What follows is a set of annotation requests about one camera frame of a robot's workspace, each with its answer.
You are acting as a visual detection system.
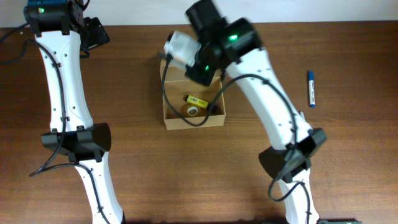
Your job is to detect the yellow highlighter marker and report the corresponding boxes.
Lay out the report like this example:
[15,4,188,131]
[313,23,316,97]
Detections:
[183,95,218,113]

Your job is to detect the yellow transparent tape roll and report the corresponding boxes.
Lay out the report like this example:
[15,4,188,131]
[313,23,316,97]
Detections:
[180,103,206,118]

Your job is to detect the white marker blue cap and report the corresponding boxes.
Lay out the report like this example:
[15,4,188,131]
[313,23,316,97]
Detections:
[308,71,316,108]

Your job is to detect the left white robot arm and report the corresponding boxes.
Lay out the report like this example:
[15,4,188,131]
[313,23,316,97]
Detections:
[24,0,126,223]

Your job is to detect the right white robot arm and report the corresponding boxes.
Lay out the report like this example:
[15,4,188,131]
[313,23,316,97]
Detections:
[185,1,326,223]

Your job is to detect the grey black permanent marker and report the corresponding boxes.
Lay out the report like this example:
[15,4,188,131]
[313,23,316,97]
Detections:
[299,111,305,120]

